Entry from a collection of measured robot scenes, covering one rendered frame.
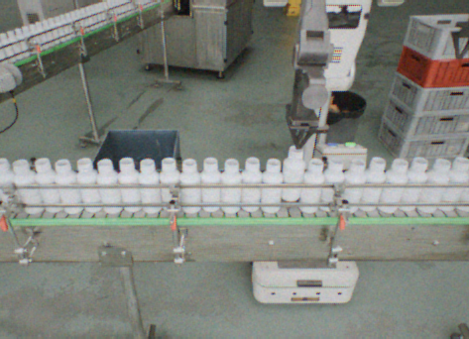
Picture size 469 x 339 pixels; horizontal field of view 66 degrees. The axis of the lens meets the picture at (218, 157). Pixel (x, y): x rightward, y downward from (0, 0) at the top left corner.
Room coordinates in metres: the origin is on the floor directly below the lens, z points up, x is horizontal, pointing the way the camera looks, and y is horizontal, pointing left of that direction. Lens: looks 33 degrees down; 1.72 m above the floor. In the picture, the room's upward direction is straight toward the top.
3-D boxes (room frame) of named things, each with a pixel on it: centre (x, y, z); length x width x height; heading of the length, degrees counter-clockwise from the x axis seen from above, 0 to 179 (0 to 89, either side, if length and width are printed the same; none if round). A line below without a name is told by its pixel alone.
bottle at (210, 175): (0.82, 0.02, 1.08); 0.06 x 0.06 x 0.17
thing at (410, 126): (2.77, -1.82, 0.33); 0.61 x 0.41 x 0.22; 96
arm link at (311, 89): (0.77, -0.21, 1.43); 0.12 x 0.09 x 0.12; 179
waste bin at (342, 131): (2.40, -0.84, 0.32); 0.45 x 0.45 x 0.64
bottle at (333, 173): (0.82, -0.33, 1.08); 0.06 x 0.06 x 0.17
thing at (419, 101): (2.77, -1.82, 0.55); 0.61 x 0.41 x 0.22; 97
